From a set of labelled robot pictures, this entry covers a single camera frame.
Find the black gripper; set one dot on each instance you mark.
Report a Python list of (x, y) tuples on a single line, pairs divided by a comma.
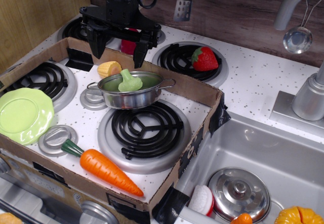
[(120, 19)]

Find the green toy broccoli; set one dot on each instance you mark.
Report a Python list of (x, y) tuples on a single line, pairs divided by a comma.
[(129, 83)]

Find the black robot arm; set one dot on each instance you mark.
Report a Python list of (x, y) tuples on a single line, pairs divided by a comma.
[(120, 19)]

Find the small steel pot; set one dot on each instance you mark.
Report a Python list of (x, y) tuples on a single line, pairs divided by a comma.
[(148, 94)]

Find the steel pot lid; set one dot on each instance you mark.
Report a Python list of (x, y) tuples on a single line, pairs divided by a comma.
[(237, 191)]

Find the dark red toy vegetable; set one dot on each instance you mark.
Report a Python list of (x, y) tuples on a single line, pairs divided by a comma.
[(127, 47)]

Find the yellow toy corn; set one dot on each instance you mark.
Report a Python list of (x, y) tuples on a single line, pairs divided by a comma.
[(109, 68)]

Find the grey back stove knob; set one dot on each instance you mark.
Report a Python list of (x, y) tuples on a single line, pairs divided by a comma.
[(161, 37)]

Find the grey stove knob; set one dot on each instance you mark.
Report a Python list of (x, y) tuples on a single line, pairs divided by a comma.
[(161, 37), (92, 99), (52, 140)]

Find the back right stove burner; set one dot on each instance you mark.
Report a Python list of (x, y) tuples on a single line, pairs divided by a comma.
[(177, 57)]

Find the grey middle stove knob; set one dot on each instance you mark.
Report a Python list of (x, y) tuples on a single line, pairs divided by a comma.
[(92, 99)]

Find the hanging steel slotted spatula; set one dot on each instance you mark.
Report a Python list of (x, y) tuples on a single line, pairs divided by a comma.
[(182, 11)]

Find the red toy strawberry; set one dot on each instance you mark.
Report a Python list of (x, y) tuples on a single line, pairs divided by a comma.
[(203, 59)]

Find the front right stove burner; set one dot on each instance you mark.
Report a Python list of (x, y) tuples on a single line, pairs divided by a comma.
[(144, 141)]

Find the light green plate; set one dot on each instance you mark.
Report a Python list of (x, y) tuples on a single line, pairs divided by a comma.
[(25, 115)]

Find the grey front stove knob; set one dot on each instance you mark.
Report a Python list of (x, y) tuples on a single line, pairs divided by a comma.
[(52, 140)]

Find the orange toy carrot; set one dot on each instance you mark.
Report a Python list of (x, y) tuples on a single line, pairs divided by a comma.
[(102, 167)]

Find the brown cardboard fence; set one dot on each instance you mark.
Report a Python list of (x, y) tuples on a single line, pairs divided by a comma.
[(63, 179)]

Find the grey oven front knob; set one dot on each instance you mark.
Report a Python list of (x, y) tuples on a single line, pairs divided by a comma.
[(94, 213)]

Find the white and red toy food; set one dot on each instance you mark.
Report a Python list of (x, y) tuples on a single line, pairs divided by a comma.
[(202, 200)]

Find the hanging steel ladle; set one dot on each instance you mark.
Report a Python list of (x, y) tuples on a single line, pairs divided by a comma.
[(299, 39)]

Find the grey sink faucet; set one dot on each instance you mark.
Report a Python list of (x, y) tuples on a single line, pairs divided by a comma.
[(303, 111)]

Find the orange toy at bottom left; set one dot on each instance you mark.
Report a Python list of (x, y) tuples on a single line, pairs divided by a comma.
[(8, 218)]

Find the grey sink basin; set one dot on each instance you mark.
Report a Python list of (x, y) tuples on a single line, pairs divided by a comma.
[(290, 166)]

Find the small orange toy fruit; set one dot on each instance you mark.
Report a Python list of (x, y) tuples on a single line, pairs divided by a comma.
[(243, 218)]

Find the orange toy pumpkin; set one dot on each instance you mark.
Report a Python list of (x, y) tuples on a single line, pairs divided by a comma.
[(297, 214)]

